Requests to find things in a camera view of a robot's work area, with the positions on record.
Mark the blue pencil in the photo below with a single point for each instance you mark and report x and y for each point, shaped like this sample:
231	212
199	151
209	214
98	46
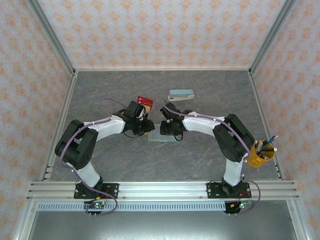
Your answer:
271	142

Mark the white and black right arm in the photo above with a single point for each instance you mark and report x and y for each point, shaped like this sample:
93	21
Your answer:
200	123

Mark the green leather card holder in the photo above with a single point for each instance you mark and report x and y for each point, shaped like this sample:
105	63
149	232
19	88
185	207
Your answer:
156	138

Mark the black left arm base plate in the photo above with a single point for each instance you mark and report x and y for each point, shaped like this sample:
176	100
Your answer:
111	190

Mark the aluminium frame post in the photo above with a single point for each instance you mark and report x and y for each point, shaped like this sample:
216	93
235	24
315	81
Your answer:
51	37
273	37

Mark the blue and cream stapler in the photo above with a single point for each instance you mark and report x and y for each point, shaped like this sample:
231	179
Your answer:
181	95

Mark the green circuit board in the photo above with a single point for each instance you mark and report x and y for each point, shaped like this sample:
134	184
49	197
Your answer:
96	206
242	205

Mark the yellow pen cup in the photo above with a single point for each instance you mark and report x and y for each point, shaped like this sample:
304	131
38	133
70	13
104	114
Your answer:
260	160

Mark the red plastic card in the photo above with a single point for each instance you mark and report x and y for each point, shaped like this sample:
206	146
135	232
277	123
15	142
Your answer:
145	100

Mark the clear acrylic card stand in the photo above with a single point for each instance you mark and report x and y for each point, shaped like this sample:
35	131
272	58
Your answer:
150	113

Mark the white-capped pen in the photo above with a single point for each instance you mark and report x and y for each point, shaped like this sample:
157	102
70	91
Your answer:
272	149

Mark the aluminium table side rail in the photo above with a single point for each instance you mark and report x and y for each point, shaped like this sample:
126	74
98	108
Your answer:
265	112
60	125

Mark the aluminium mounting rail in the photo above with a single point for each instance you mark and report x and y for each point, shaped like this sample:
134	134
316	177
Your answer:
162	191

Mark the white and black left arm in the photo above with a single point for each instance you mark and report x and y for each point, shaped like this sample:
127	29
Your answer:
110	127

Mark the wooden stick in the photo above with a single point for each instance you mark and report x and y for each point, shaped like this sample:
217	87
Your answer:
259	146

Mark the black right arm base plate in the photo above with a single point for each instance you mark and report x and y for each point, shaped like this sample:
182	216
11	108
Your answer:
213	191

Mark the gold VIP card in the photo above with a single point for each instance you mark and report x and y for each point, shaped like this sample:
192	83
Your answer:
148	109

